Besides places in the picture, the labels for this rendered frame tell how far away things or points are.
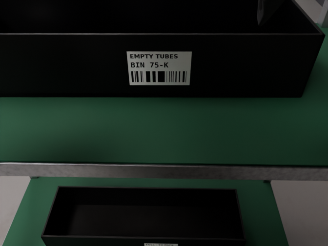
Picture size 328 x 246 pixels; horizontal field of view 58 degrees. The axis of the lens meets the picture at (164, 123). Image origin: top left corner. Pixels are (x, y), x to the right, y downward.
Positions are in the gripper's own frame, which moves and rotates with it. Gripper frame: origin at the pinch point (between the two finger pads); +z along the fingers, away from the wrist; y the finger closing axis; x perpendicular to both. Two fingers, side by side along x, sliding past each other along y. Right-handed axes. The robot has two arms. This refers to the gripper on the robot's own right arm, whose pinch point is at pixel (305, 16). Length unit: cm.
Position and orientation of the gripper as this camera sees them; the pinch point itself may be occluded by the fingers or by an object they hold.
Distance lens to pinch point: 37.8
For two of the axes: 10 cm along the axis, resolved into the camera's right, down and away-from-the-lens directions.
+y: -10.0, 0.1, -0.1
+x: 0.1, 9.3, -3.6
